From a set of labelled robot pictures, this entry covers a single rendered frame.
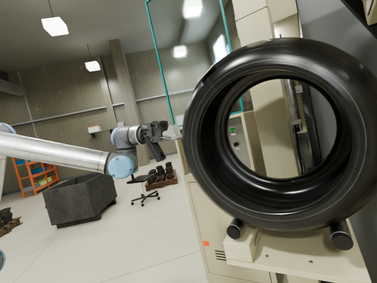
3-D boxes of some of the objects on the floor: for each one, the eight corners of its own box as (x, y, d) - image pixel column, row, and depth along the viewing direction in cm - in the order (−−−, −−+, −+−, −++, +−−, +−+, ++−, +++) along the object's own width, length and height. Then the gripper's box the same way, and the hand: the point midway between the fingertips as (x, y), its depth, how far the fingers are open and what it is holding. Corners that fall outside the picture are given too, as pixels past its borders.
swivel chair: (160, 192, 437) (151, 150, 430) (161, 201, 378) (149, 153, 371) (133, 200, 429) (122, 157, 422) (129, 210, 370) (116, 161, 364)
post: (303, 337, 111) (206, -158, 92) (333, 347, 104) (234, -187, 86) (303, 364, 99) (192, -193, 81) (336, 377, 93) (223, -230, 74)
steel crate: (119, 200, 450) (111, 168, 445) (100, 222, 345) (89, 181, 340) (81, 208, 450) (73, 177, 445) (50, 233, 345) (38, 192, 340)
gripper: (134, 124, 85) (176, 120, 75) (148, 122, 93) (188, 118, 82) (137, 144, 86) (179, 143, 76) (151, 141, 94) (191, 138, 83)
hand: (182, 137), depth 80 cm, fingers closed
